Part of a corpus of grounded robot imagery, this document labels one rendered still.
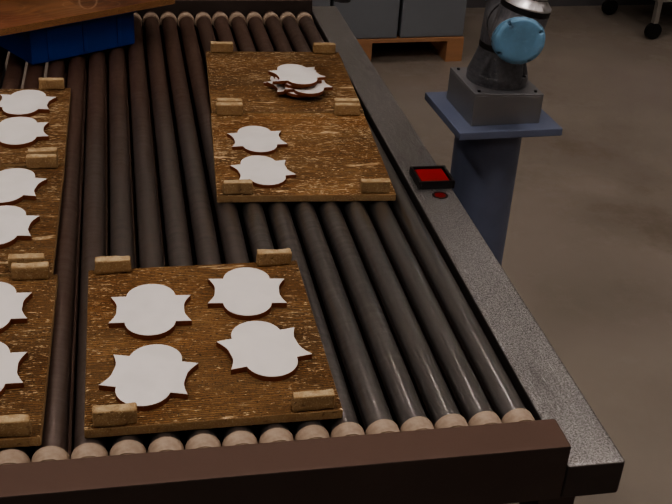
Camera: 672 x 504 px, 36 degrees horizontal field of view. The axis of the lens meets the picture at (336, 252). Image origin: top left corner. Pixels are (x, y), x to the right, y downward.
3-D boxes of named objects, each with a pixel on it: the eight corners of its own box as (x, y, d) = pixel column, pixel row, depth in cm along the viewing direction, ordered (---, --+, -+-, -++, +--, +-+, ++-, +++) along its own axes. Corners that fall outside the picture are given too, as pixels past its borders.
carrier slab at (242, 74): (338, 57, 273) (338, 51, 272) (363, 118, 238) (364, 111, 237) (205, 56, 268) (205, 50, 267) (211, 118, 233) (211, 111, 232)
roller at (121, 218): (124, 26, 300) (123, 9, 297) (148, 493, 135) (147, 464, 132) (107, 26, 299) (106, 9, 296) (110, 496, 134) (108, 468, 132)
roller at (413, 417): (261, 25, 307) (261, 9, 305) (441, 466, 143) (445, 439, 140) (244, 25, 306) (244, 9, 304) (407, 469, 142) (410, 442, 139)
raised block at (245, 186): (253, 190, 199) (253, 178, 198) (253, 195, 197) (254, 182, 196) (222, 191, 198) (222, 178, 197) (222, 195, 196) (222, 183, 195)
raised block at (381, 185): (388, 189, 203) (389, 177, 201) (390, 194, 201) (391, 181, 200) (359, 190, 202) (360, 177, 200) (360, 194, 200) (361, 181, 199)
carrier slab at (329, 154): (363, 119, 237) (364, 113, 236) (395, 201, 202) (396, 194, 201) (210, 119, 232) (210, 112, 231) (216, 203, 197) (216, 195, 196)
